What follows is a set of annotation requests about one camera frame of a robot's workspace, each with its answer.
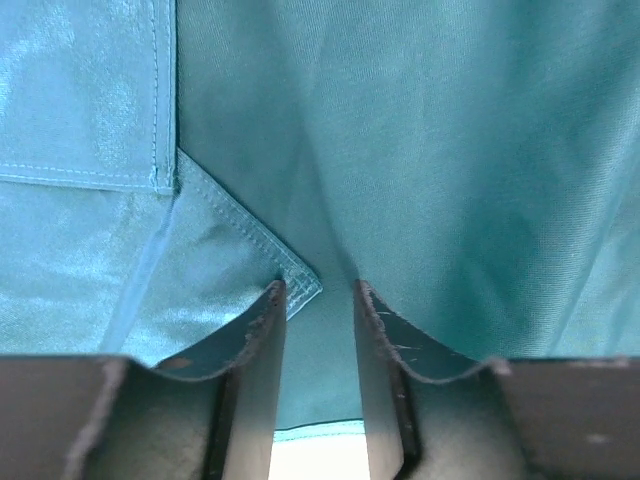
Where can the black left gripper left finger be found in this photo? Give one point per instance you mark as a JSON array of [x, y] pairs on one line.
[[207, 412]]

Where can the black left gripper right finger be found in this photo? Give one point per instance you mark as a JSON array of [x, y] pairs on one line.
[[432, 413]]

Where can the teal satin napkin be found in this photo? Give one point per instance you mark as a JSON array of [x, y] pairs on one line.
[[477, 162]]

